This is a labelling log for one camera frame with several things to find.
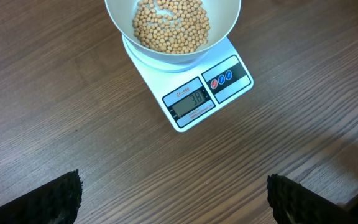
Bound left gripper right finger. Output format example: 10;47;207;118
267;174;358;224

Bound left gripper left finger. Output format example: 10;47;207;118
0;169;83;224

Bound white digital kitchen scale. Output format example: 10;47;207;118
122;38;254;132

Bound white bowl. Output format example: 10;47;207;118
105;0;241;63

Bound soybeans in bowl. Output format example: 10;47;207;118
132;0;210;54

